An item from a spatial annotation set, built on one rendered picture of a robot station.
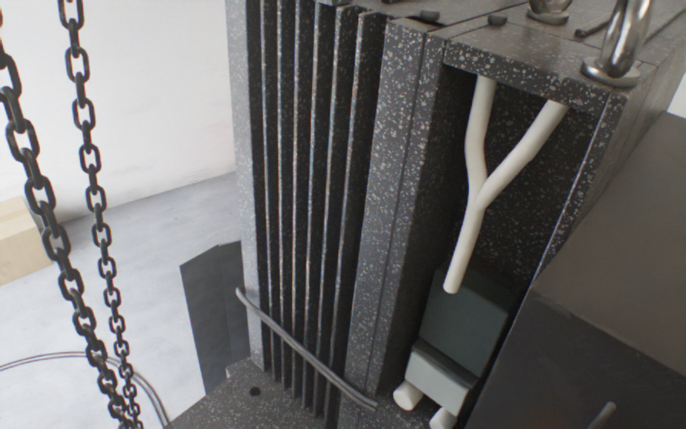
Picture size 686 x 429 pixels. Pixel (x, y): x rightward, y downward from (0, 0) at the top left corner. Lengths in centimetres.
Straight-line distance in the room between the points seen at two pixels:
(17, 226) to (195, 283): 171
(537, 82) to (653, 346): 19
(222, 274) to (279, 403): 31
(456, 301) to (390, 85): 26
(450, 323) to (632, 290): 26
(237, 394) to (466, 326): 52
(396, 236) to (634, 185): 24
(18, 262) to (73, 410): 88
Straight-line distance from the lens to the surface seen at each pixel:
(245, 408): 95
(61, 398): 220
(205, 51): 281
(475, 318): 57
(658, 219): 50
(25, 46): 260
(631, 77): 38
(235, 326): 121
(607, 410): 38
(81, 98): 37
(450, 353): 63
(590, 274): 39
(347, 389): 74
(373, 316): 61
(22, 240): 264
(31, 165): 31
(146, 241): 273
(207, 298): 108
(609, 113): 37
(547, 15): 51
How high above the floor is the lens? 172
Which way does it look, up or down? 37 degrees down
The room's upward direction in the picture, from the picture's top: 4 degrees clockwise
